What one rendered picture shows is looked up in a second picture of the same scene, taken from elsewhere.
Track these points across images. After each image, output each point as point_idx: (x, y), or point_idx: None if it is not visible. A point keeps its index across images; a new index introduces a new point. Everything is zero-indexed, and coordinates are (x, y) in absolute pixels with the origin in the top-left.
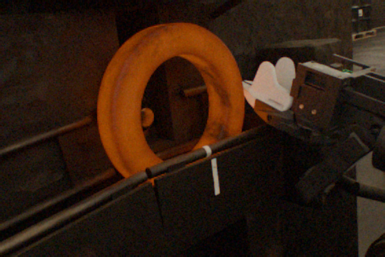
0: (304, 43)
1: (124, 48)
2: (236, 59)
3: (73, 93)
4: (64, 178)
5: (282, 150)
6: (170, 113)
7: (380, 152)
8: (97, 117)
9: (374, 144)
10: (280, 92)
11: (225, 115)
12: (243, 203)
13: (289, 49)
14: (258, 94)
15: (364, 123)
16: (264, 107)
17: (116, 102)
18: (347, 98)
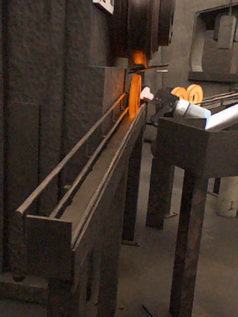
0: (145, 84)
1: (134, 79)
2: (128, 86)
3: (121, 88)
4: (118, 108)
5: None
6: (123, 98)
7: (174, 108)
8: (130, 94)
9: (171, 107)
10: (150, 95)
11: (139, 99)
12: (144, 121)
13: (141, 85)
14: (143, 95)
15: (169, 103)
16: (146, 98)
17: (137, 91)
18: (167, 97)
